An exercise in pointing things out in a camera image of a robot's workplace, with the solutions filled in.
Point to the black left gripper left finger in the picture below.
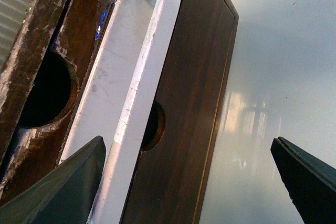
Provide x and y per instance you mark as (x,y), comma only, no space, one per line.
(66,194)

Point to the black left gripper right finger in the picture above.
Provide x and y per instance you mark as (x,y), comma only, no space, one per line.
(309,181)

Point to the wooden drawer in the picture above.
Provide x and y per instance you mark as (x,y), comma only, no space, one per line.
(42,83)
(170,179)

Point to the white drawer handle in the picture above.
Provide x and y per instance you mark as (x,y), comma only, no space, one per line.
(118,96)

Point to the brown wooden drawer cabinet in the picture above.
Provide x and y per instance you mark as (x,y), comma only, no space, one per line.
(110,109)

